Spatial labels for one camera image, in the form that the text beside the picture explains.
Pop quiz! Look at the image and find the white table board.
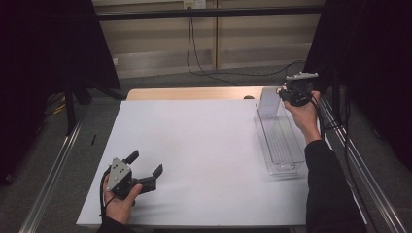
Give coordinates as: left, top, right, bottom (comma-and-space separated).
76, 97, 368, 227

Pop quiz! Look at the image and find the aluminium floor rail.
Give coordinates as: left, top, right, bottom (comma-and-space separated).
319, 96, 407, 233
18, 106, 88, 233

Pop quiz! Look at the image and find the black metal stand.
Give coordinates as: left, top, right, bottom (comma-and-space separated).
310, 64, 344, 130
62, 77, 127, 137

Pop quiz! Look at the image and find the person's right hand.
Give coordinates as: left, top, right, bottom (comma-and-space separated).
285, 91, 322, 145

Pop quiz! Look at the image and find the left hand-held gripper cable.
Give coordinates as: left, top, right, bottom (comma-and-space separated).
98, 171, 113, 218

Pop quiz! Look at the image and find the right hand-held gripper cable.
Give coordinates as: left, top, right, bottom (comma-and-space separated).
309, 95, 380, 233

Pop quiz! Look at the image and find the black curtain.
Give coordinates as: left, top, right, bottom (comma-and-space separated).
302, 0, 412, 173
0, 0, 121, 187

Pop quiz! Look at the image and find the white wall socket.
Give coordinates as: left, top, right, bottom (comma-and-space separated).
183, 0, 207, 10

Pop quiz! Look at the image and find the person's left hand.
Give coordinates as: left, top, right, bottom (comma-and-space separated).
102, 176, 144, 225

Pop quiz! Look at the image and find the black horizontal bar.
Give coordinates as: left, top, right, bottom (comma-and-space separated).
96, 5, 325, 22

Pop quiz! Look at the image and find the black stand cable bundle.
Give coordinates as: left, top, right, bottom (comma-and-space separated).
324, 93, 353, 166

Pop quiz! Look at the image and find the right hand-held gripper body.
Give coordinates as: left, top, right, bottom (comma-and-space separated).
282, 72, 320, 107

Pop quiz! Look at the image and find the clear plastic storage box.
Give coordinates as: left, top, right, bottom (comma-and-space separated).
253, 101, 306, 178

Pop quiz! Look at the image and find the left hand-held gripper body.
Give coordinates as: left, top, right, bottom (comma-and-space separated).
106, 157, 158, 200

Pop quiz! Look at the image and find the yellow floor cable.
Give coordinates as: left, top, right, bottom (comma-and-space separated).
45, 91, 67, 116

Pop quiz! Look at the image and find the light wooden table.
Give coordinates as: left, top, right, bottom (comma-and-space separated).
125, 85, 286, 101

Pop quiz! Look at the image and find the hand-held gripper cable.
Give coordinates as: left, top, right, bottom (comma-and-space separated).
309, 95, 380, 233
98, 171, 113, 218

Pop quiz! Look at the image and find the black hanging cable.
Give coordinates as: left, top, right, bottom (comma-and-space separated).
189, 17, 307, 78
186, 17, 240, 87

